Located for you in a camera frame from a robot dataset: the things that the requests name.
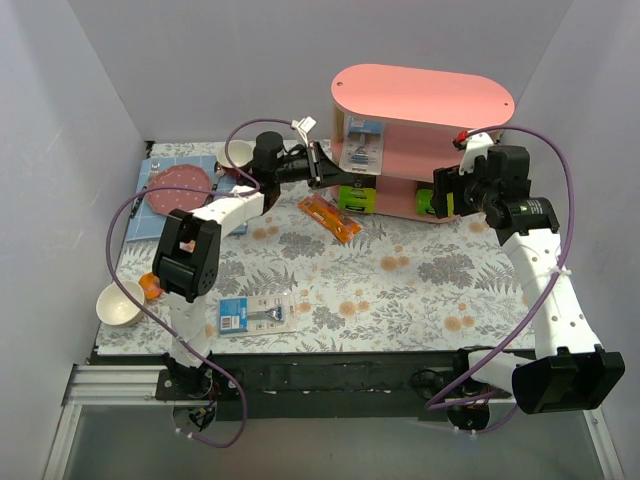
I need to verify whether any black green Gillette razor box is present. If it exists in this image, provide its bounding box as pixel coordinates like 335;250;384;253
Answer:
336;175;376;214

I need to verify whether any blue razor blister pack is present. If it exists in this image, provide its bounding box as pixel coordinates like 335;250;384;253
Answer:
339;116;385;176
217;293;297;337

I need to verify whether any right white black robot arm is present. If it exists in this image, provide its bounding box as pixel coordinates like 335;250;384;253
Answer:
432;134;625;414

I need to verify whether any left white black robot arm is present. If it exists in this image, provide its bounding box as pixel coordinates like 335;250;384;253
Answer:
152;131;355;400

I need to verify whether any pink three-tier shelf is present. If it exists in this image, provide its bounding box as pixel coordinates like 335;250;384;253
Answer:
330;64;515;223

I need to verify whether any red cup white inside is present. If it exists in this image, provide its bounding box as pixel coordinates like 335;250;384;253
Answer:
216;140;253;177

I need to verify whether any orange long snack packet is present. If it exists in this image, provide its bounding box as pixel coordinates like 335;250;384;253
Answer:
298;194;361;244

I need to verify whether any floral tablecloth mat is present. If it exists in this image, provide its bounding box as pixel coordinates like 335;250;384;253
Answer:
94;138;556;356

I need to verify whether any pink dotted plate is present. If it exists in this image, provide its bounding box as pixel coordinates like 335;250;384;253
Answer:
145;164;212;216

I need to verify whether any orange small razor packet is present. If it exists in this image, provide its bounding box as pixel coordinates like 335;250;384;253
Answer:
138;272;164;301

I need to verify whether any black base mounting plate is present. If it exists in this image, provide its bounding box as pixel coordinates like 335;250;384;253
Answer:
154;352;514;421

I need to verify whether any white ceramic bowl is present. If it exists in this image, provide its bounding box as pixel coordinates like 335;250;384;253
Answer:
96;282;143;327

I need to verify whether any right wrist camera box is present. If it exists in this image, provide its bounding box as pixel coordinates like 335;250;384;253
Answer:
452;131;494;176

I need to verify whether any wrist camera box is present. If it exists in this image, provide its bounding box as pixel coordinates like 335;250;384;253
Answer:
290;116;317;147
452;131;494;176

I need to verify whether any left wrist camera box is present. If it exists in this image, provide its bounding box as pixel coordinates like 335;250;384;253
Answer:
290;116;317;147

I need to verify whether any black handled fork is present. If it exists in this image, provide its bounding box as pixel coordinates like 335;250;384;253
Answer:
129;160;160;219

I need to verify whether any aluminium frame rail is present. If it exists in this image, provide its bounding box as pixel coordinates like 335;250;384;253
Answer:
45;353;624;479

